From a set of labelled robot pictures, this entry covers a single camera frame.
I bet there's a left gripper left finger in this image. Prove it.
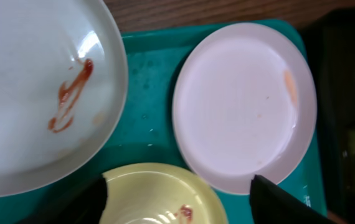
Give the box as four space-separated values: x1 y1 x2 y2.
19 177 108 224

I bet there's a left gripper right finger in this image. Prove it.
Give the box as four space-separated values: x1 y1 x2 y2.
249 175 333 224

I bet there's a yellow plate with ketchup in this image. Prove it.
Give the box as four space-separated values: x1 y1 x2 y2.
100 163 229 224

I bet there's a teal plastic tray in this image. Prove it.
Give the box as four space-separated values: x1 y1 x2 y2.
0 19 327 223

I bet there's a black water tray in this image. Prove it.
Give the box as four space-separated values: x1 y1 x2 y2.
300 7 355 223

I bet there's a white plate with ketchup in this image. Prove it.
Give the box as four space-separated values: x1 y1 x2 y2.
0 0 128 197

